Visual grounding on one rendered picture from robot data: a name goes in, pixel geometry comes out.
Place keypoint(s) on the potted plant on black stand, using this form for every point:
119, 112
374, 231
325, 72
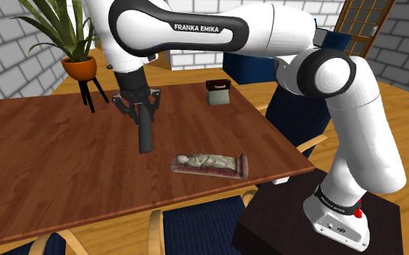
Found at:
79, 67

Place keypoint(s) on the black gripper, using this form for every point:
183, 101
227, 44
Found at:
132, 84

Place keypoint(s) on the brown wooden table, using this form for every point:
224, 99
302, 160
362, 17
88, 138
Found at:
49, 159

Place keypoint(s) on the grey box with dark red lid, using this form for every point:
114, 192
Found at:
218, 96

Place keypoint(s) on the reclining stone figure on red base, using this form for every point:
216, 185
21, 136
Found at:
211, 163

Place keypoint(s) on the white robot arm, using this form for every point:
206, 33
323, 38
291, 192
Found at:
360, 116

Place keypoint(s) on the dark robot stand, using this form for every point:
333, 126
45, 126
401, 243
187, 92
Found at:
275, 219

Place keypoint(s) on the navy chair with wooden frame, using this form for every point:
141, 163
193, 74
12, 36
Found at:
49, 247
296, 116
201, 229

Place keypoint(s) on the wooden door with glass panes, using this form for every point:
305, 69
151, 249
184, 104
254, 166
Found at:
362, 21

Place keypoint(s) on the dark grey cylinder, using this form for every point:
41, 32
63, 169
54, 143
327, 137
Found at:
146, 136

